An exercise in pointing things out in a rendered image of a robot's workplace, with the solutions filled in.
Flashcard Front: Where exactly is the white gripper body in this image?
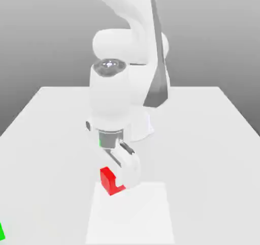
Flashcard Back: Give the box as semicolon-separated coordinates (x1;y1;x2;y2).
96;146;142;189

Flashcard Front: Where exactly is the small red cube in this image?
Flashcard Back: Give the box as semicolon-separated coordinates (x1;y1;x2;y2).
100;166;126;196

